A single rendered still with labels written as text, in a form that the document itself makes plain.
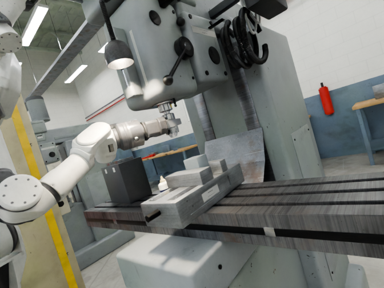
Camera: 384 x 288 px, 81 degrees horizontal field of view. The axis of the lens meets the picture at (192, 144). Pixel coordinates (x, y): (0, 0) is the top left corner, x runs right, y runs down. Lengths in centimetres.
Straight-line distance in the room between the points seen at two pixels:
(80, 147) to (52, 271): 186
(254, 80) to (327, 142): 399
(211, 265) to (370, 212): 36
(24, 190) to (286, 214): 55
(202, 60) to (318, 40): 414
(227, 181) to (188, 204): 20
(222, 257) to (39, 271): 193
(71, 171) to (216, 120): 71
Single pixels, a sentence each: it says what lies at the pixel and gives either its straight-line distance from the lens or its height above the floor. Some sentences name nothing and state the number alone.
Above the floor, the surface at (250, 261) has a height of 74.
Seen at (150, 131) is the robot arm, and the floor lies 123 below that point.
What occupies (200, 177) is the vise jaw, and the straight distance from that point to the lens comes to 65.
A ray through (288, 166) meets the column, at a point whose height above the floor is 93.
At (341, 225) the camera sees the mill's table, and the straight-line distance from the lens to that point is 52.
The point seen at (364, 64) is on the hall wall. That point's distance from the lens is 477.
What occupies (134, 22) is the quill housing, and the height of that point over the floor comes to 154.
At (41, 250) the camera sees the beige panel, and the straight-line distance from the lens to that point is 239.
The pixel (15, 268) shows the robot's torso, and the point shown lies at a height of 89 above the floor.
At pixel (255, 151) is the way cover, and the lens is 100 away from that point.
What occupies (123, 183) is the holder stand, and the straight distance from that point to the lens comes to 106.
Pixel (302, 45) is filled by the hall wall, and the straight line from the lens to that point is 494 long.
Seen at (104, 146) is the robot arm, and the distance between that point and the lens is 72.
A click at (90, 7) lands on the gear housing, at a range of 90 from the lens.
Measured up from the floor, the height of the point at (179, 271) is 88.
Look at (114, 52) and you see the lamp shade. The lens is 65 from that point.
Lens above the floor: 118
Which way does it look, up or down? 2 degrees down
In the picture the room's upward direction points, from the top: 17 degrees counter-clockwise
